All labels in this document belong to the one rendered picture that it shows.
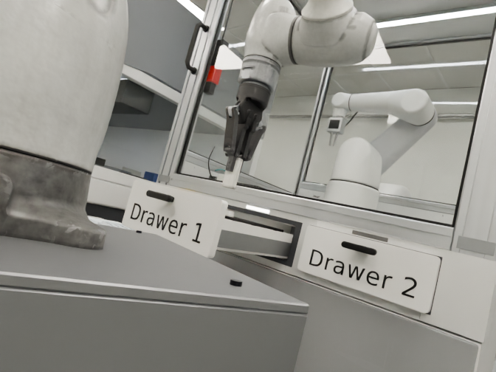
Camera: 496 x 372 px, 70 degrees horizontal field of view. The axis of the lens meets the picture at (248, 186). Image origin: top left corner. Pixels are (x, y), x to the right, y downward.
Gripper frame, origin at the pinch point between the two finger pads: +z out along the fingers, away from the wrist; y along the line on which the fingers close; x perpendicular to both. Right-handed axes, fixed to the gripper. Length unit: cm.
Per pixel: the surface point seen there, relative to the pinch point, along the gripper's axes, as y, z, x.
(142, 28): -16, -57, -85
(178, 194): 10.8, 7.9, -3.1
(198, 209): 10.8, 9.8, 3.6
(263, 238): -7.2, 12.4, 7.7
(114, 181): -24, 8, -85
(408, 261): -17.8, 9.0, 35.6
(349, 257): -17.8, 11.5, 23.8
